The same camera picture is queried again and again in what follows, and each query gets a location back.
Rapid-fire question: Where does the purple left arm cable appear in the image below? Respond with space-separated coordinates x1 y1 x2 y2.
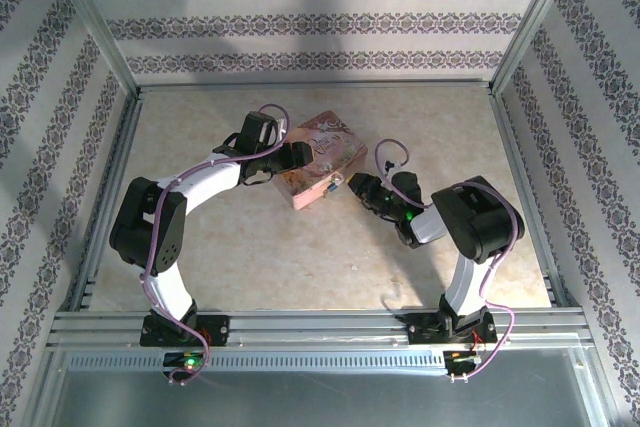
139 103 291 388

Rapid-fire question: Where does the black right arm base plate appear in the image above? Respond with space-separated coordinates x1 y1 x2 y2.
405 311 499 348

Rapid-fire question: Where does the right controller board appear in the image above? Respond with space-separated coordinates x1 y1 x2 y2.
444 349 484 366

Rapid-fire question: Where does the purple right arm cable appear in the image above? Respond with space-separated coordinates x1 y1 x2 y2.
374 138 526 382

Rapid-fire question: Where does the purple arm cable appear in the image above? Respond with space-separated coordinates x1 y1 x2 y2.
374 138 526 382
139 103 291 388

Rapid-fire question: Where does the slotted grey cable duct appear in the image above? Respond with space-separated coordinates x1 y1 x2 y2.
64 349 576 373

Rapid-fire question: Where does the aluminium side frame rail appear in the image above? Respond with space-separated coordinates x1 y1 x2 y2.
67 89 146 313
487 88 574 309

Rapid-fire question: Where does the pink illustrated pouch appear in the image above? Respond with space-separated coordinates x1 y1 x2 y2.
272 114 369 212

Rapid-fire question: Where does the grey sheet metal panel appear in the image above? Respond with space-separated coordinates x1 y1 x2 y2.
29 349 612 427

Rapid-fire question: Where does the aluminium back frame rail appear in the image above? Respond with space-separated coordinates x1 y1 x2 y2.
133 78 497 94

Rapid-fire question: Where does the aluminium front mounting rail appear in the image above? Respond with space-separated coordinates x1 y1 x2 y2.
47 309 596 349

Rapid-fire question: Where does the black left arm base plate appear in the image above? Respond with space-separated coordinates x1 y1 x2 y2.
139 313 231 348

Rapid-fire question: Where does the aluminium frame post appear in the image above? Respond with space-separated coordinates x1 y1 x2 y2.
42 0 142 94
490 0 587 92

